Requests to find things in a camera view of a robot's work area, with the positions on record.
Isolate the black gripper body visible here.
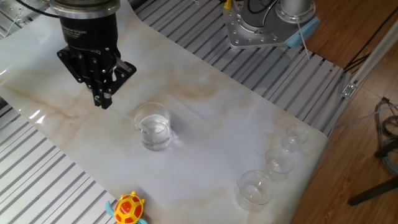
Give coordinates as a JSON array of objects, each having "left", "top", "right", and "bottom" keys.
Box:
[{"left": 58, "top": 12, "right": 123, "bottom": 73}]

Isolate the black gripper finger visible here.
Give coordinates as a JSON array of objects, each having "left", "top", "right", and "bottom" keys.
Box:
[
  {"left": 56, "top": 45, "right": 108, "bottom": 110},
  {"left": 104, "top": 58, "right": 137, "bottom": 110}
]

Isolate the glass beaker with water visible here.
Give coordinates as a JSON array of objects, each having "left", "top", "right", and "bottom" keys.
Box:
[{"left": 133, "top": 102, "right": 173, "bottom": 152}]

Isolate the large empty glass beaker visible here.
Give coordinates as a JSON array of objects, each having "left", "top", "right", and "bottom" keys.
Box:
[{"left": 235, "top": 170, "right": 274, "bottom": 213}]

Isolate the medium empty glass beaker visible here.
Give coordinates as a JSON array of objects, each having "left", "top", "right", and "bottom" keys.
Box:
[{"left": 263, "top": 146, "right": 295, "bottom": 183}]

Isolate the small empty glass beaker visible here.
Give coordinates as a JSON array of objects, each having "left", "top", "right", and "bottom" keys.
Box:
[{"left": 281, "top": 123, "right": 309, "bottom": 152}]

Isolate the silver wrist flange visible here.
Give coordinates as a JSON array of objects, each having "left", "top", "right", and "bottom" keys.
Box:
[{"left": 49, "top": 0, "right": 121, "bottom": 20}]

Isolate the glossy marble pattern mat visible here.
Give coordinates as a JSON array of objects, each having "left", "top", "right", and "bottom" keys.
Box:
[{"left": 0, "top": 0, "right": 329, "bottom": 224}]

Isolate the yellow orange turtle toy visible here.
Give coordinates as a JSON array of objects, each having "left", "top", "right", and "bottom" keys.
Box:
[{"left": 104, "top": 190, "right": 149, "bottom": 224}]

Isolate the black stand leg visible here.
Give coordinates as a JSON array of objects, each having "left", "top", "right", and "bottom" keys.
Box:
[{"left": 347, "top": 136, "right": 398, "bottom": 207}]

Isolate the thick black wrist cable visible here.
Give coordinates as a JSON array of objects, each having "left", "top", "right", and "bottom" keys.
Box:
[{"left": 15, "top": 0, "right": 60, "bottom": 19}]

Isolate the silver metal mount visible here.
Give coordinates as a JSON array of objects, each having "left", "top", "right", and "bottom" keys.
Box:
[{"left": 0, "top": 0, "right": 52, "bottom": 24}]

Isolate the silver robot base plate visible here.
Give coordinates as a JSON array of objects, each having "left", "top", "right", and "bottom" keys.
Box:
[{"left": 223, "top": 1, "right": 295, "bottom": 50}]

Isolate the coiled black cable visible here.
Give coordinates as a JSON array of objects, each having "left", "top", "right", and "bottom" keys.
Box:
[{"left": 248, "top": 0, "right": 278, "bottom": 16}]

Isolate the white cable tie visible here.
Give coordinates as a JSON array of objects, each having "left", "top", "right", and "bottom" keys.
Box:
[{"left": 296, "top": 18, "right": 311, "bottom": 61}]

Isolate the black floor cable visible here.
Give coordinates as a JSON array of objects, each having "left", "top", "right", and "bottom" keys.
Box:
[{"left": 343, "top": 6, "right": 398, "bottom": 74}]

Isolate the white floor cable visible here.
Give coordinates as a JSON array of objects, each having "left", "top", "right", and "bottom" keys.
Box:
[{"left": 334, "top": 104, "right": 398, "bottom": 129}]

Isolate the aluminium frame strut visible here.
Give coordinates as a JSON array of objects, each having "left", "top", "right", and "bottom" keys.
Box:
[{"left": 341, "top": 21, "right": 398, "bottom": 99}]

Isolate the grey coiled floor cable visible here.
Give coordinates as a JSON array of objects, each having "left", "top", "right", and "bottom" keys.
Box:
[{"left": 374, "top": 97, "right": 398, "bottom": 177}]

